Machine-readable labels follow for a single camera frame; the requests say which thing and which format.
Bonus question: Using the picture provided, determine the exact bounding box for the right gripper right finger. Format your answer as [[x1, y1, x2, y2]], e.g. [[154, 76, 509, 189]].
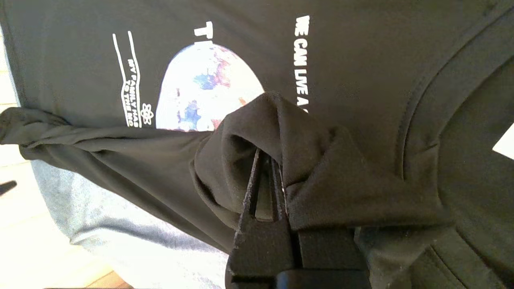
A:
[[299, 227, 371, 273]]

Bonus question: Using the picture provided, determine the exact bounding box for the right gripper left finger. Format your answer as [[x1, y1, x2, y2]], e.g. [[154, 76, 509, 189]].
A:
[[226, 148, 301, 289]]

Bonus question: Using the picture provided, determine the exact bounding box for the black moon print T-shirt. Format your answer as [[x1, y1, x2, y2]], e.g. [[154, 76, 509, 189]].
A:
[[0, 0, 514, 289]]

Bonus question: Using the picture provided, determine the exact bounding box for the blue bed sheet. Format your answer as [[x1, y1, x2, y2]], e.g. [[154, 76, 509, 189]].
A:
[[2, 32, 231, 289]]

